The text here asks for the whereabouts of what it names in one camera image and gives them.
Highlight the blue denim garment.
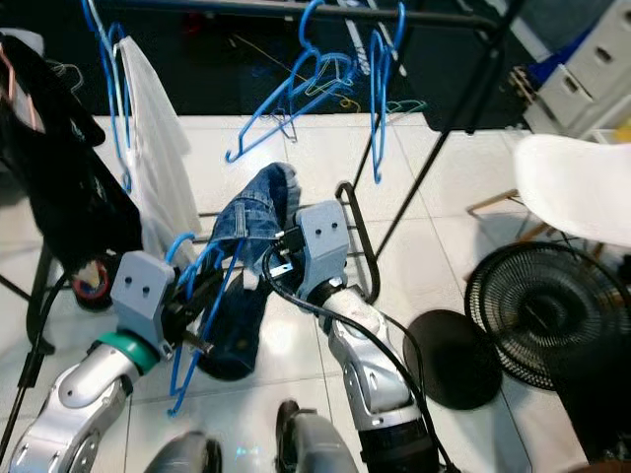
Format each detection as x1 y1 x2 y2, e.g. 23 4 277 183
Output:
197 163 302 380

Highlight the blue plastic hanger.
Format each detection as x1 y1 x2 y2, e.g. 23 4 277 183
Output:
81 0 134 193
367 0 407 185
163 232 247 415
225 0 356 164

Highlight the green plastic hanger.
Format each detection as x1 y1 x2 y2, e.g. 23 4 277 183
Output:
385 99 430 114

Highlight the pink hanger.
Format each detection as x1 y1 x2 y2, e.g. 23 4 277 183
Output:
0 44 50 134

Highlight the grey left robot leg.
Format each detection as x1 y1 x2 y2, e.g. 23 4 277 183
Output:
148 434 223 473

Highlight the grey robot leg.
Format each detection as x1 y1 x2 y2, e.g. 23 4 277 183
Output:
148 434 223 473
274 399 361 473

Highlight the white t-shirt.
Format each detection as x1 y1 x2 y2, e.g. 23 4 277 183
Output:
113 36 208 272

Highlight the grey right robot leg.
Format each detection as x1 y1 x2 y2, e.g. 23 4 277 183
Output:
274 399 361 473

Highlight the black floor fan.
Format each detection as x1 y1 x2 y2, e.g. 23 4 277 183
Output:
402 241 631 410

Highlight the black metal clothes rack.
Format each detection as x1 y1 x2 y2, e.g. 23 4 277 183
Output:
0 0 533 354

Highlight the white plastic chair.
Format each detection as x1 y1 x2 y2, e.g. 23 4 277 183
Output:
465 133 631 247

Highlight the white drawer cabinet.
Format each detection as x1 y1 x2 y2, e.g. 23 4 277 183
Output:
523 10 631 139

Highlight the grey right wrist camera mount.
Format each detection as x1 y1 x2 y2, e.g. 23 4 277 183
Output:
296 200 351 289

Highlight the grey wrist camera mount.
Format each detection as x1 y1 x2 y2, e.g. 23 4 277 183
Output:
296 200 351 289
110 251 180 351

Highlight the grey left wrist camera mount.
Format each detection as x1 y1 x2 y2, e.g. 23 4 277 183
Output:
110 251 180 351

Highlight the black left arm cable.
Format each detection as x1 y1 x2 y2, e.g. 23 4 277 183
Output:
0 320 60 469

